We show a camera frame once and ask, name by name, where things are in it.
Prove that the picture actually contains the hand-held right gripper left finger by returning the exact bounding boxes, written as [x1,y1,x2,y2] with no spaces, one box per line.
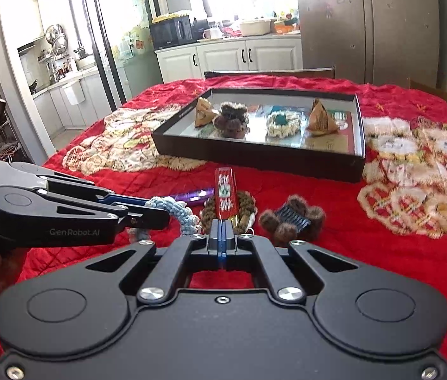
[73,220,223,305]

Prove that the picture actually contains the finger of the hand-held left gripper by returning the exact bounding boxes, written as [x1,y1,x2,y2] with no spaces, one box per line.
[45,177,151,207]
[55,201,171,231]

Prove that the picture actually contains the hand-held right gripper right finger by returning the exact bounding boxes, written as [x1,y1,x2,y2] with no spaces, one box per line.
[222,220,362,305]

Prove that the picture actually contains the light blue crochet scrunchie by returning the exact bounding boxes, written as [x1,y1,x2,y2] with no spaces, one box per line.
[129,196,202,242]

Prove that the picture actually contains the red printed packet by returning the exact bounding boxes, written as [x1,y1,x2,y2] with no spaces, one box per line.
[214,167,244,226]

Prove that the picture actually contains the black shallow box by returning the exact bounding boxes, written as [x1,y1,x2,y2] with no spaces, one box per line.
[151,87,367,183]

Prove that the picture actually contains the tan pyramid paper packet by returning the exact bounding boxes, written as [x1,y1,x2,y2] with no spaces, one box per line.
[306,98,340,135]
[195,96,220,128]

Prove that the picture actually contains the cream crochet scrunchie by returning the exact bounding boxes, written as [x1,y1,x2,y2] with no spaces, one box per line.
[266,110,302,139]

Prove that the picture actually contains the brown braided scrunchie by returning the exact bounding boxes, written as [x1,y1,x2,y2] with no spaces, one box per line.
[201,191,258,235]

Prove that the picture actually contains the purple tube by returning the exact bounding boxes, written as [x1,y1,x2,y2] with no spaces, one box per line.
[168,187,215,206]

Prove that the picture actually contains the brown furry blue-toothed hair clip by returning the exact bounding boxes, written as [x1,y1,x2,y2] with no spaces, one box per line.
[258,194,326,245]

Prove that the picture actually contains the white kitchen counter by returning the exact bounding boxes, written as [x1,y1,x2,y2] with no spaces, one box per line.
[31,65,129,135]

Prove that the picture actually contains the white hanging bin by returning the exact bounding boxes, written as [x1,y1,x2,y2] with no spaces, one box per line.
[62,80,85,105]

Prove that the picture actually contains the red printed blanket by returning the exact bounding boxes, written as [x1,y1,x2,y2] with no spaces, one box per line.
[0,76,447,373]

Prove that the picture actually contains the black framed glass door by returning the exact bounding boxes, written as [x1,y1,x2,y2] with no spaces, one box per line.
[75,0,130,107]

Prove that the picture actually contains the black microwave oven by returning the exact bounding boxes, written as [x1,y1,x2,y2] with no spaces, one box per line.
[149,15,194,50]

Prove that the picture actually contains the dark wooden chair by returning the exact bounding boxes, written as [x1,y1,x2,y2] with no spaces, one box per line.
[204,66,336,80]

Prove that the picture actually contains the stainless steel pots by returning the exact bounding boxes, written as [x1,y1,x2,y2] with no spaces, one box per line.
[45,24,70,54]

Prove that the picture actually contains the white counter cabinet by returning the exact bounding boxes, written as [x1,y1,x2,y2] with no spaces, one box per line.
[155,35,304,84]

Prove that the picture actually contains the small black appliance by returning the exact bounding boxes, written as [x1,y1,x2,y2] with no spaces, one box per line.
[192,18,210,41]

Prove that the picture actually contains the white plastic basin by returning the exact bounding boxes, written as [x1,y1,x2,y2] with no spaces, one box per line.
[239,19,277,35]

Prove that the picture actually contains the silver refrigerator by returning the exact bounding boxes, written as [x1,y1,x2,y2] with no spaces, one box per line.
[298,0,442,86]

